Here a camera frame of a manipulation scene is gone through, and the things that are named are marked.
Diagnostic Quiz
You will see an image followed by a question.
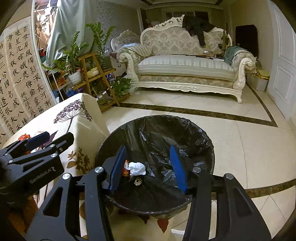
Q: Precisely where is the floral cream tablecloth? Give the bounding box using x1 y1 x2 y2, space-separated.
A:
1 94 182 240

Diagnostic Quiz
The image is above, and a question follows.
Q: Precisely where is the small leafy floor plant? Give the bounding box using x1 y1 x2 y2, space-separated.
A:
112 76 131 97

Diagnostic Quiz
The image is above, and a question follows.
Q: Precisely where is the white panel door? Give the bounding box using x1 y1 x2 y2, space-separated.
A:
267 1 295 120

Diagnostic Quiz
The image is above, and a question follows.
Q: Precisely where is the ornate grey armchair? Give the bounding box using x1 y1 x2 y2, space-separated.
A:
110 30 140 51

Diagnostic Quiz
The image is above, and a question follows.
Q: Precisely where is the black jacket on sofa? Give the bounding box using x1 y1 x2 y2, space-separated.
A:
182 15 215 47

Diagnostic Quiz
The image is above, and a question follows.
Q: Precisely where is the tall green potted plant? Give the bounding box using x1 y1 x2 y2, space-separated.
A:
85 22 115 70

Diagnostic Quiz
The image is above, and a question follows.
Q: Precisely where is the potted plant white pot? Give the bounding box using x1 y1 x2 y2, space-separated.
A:
41 31 90 86

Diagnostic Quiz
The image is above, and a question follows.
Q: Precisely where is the black suitcase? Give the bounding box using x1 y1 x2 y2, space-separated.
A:
235 25 259 57

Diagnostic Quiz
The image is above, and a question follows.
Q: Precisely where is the wooden plant stand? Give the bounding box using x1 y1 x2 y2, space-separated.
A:
73 53 120 112

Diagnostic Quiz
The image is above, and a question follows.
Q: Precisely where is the teal blanket on armrest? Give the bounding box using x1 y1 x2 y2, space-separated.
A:
224 46 245 65

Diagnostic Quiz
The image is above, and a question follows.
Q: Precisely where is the calligraphy folding screen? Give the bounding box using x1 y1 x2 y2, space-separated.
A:
1 16 56 146

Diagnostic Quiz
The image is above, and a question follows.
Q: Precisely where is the black bag lined trash bin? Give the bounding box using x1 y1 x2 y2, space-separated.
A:
95 115 215 218

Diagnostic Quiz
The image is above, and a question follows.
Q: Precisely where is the white tissue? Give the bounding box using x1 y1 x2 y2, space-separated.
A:
126 162 146 176

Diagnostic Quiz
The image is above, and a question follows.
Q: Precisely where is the ornate white grey sofa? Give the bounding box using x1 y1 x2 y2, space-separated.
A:
116 15 256 103

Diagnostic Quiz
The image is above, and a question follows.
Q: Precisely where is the orange-red plastic wrapper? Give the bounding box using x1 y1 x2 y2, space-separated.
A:
18 134 30 141

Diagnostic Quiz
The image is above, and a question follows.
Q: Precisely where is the grey-green curtain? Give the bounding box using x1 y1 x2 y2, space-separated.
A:
46 0 97 66

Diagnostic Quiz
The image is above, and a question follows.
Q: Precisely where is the white storage box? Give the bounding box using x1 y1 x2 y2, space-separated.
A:
246 73 268 91

